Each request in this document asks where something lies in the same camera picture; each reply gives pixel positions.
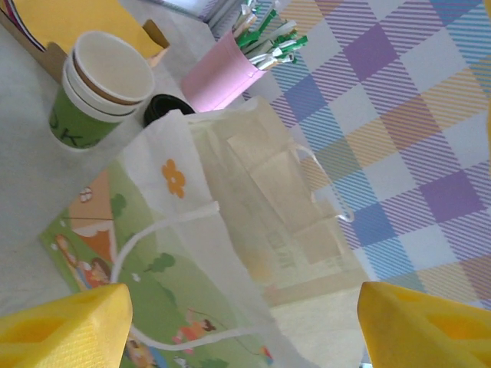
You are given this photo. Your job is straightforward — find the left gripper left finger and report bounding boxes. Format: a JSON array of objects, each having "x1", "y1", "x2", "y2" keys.
[{"x1": 0, "y1": 282, "x2": 134, "y2": 368}]

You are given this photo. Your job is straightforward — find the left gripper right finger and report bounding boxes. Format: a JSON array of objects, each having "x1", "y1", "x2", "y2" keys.
[{"x1": 358, "y1": 281, "x2": 491, "y2": 368}]

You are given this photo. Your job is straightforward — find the white printed paper bag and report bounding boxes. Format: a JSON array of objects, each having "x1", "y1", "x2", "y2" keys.
[{"x1": 38, "y1": 95, "x2": 369, "y2": 368}]

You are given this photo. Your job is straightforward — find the stacked green paper cups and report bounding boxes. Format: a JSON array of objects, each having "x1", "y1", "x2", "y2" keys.
[{"x1": 48, "y1": 30, "x2": 157, "y2": 153}]

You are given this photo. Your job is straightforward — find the stacked black cup lids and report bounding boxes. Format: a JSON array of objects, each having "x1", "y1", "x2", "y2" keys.
[{"x1": 143, "y1": 93, "x2": 196, "y2": 128}]

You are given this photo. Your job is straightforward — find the yellow napkins in box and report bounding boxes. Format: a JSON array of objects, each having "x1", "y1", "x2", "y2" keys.
[{"x1": 0, "y1": 15, "x2": 172, "y2": 84}]

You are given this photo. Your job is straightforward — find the pink straw holder cup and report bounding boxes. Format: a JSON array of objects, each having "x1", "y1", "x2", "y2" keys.
[{"x1": 180, "y1": 28, "x2": 269, "y2": 114}]

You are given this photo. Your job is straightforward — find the yellow paper napkin stack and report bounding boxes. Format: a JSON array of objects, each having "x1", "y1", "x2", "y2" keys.
[{"x1": 0, "y1": 0, "x2": 164, "y2": 58}]

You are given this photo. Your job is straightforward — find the green white wrapped straw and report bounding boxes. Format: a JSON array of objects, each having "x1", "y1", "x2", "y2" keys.
[
  {"x1": 239, "y1": 8, "x2": 278, "y2": 49},
  {"x1": 245, "y1": 21, "x2": 298, "y2": 58},
  {"x1": 260, "y1": 34, "x2": 310, "y2": 73},
  {"x1": 232, "y1": 0, "x2": 259, "y2": 39}
]

